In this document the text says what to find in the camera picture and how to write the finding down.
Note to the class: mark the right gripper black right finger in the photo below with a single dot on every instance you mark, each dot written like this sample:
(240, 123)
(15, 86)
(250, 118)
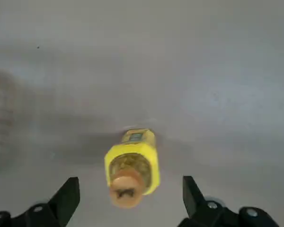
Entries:
(195, 201)

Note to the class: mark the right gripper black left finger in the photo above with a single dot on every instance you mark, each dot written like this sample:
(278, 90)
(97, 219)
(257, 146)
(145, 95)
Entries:
(64, 201)

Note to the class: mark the yellow drink bottle orange cap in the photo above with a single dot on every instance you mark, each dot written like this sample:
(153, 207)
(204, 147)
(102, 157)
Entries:
(132, 153)

